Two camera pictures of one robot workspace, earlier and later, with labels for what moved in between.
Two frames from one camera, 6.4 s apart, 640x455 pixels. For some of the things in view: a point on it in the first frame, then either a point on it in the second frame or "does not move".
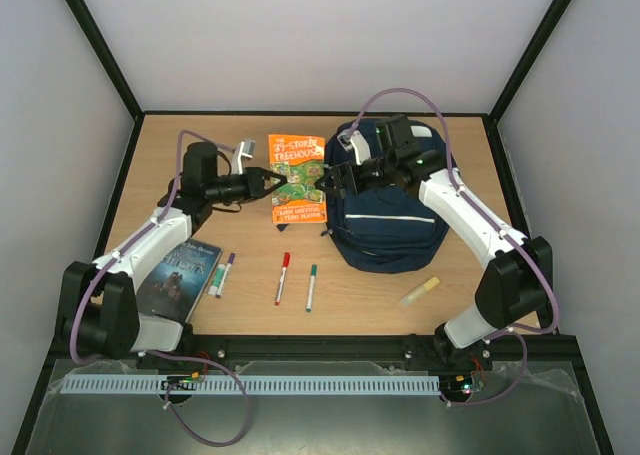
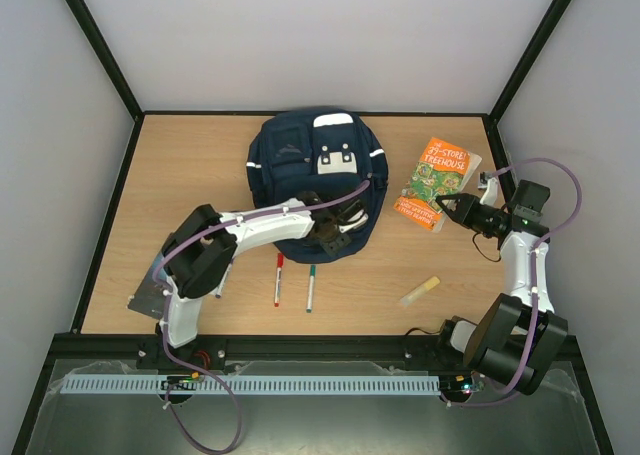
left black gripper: (256, 185) → (333, 248)
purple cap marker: (225, 275) does not move
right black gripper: (341, 179) → (470, 213)
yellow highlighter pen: (412, 296) does not move
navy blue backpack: (385, 229) → (319, 151)
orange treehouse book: (301, 160) → (441, 170)
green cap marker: (309, 302) does not move
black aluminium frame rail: (333, 348) does not move
